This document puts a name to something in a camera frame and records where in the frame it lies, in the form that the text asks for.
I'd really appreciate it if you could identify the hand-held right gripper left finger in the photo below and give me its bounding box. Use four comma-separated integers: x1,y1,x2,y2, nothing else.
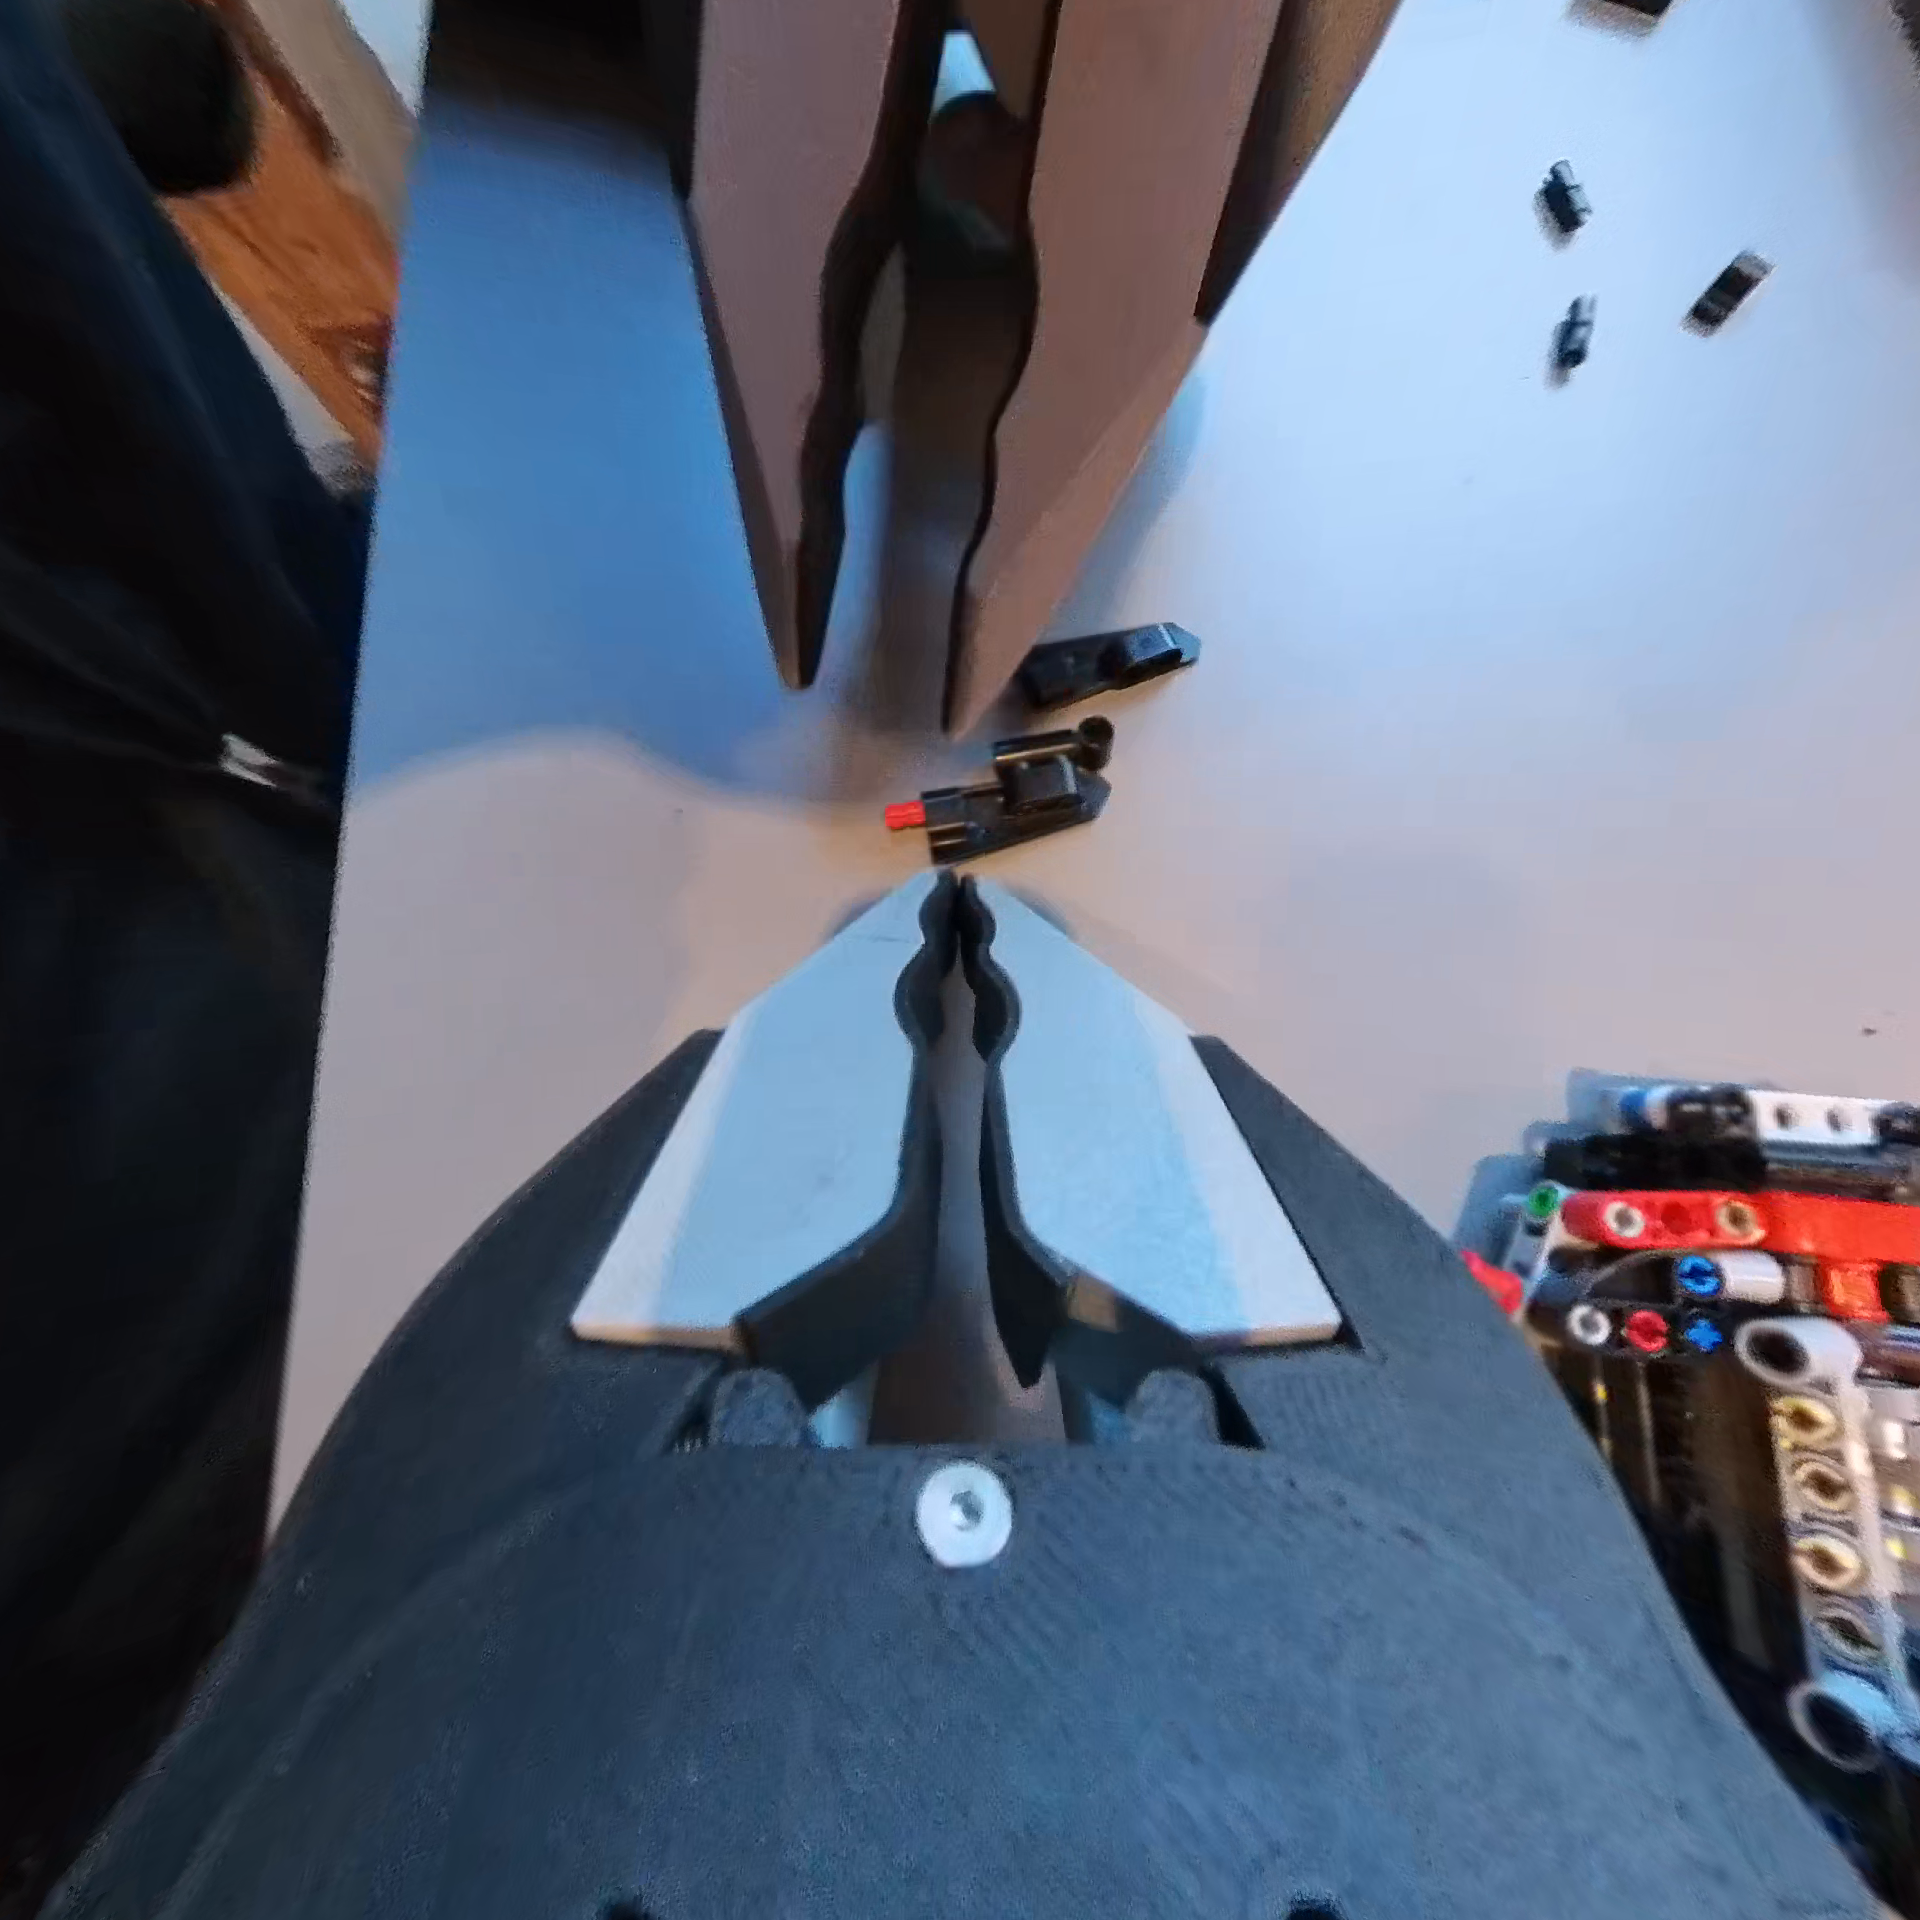
567,867,964,1409

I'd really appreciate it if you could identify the small black red brick assembly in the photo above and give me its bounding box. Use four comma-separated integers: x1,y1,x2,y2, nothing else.
883,718,1117,867

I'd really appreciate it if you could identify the black toy connector piece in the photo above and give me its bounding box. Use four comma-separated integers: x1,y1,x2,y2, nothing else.
1019,621,1203,708

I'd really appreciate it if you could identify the short black toy brick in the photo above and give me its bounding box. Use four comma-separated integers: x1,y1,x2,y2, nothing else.
1682,251,1776,333

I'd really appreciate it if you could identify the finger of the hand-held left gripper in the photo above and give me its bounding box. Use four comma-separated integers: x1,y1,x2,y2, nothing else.
683,0,908,695
941,0,1289,738

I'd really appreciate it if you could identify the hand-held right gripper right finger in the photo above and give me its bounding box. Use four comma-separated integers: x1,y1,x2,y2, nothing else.
958,877,1346,1403

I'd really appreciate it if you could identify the partly built toy car model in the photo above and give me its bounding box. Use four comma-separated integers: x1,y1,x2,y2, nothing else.
1457,1068,1920,1906

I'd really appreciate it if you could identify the grey desk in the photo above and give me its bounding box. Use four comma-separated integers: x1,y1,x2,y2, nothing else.
270,0,1920,1503

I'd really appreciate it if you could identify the person's dark clothing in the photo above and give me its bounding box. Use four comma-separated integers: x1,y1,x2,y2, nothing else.
0,0,376,1876

